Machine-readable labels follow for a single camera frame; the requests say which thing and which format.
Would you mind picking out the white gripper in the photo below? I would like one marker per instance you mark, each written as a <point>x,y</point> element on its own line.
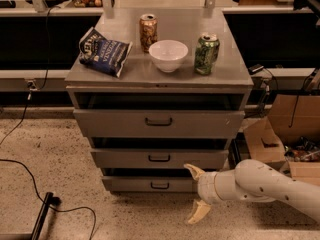
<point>206,186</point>

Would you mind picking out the grey bottom drawer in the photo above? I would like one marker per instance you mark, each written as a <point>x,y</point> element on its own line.
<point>149,184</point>

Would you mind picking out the grey drawer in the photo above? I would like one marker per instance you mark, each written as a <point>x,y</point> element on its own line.
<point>158,158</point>
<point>149,184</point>
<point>158,123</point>

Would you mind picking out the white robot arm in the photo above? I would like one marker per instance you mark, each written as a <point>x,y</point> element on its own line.
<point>251,181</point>

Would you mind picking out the grey middle drawer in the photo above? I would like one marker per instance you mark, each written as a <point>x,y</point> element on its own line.
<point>158,158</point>

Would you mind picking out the grey drawer cabinet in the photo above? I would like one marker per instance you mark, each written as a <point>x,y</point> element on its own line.
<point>141,86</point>

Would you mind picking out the grey top drawer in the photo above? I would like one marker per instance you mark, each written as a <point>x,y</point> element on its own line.
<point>158,123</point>

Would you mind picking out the cardboard box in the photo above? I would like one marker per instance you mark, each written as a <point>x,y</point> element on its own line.
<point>290,118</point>

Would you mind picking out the small black device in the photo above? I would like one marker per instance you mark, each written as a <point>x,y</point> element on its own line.
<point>255,69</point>

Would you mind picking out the white bowl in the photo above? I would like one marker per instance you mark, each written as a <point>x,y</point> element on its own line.
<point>168,55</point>

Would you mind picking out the green soda can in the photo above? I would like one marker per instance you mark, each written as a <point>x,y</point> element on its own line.
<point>206,53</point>

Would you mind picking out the blue chip bag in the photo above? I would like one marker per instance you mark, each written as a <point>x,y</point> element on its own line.
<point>103,55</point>

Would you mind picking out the black metal floor stand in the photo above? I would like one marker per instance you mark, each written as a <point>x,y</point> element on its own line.
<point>50,201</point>

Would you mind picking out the orange soda can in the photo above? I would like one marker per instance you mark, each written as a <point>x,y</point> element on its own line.
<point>148,31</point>

